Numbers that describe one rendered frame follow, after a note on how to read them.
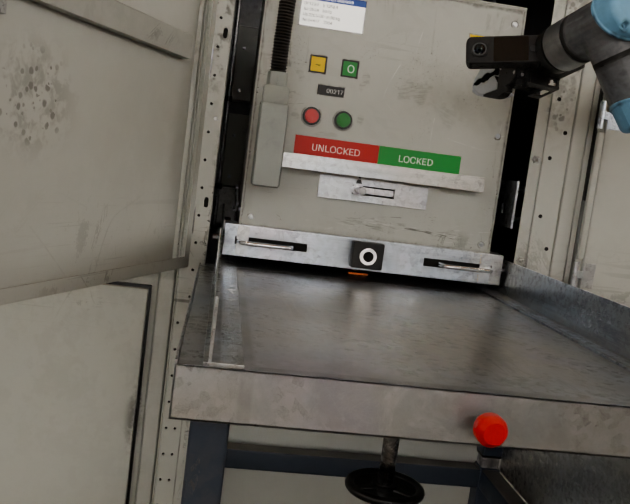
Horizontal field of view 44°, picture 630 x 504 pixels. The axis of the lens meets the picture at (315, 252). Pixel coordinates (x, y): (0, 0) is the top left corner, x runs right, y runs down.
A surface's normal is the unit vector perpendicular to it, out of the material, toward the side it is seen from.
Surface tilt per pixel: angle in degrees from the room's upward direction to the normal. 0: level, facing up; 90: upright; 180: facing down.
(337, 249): 90
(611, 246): 90
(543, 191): 90
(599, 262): 90
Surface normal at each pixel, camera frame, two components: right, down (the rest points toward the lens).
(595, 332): -0.99, -0.11
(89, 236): 0.95, 0.15
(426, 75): 0.11, 0.12
